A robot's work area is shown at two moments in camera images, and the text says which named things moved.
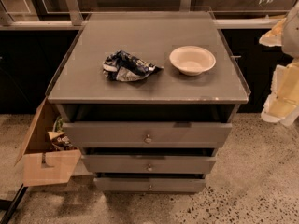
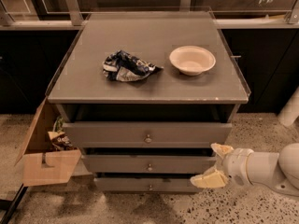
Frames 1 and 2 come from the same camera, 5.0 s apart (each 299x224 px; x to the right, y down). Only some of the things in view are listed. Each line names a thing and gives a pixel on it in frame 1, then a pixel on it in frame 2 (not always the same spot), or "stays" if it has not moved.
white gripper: [291, 35] → [237, 167]
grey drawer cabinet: [149, 98] stays
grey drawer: [149, 163] stays
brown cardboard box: [41, 163] stays
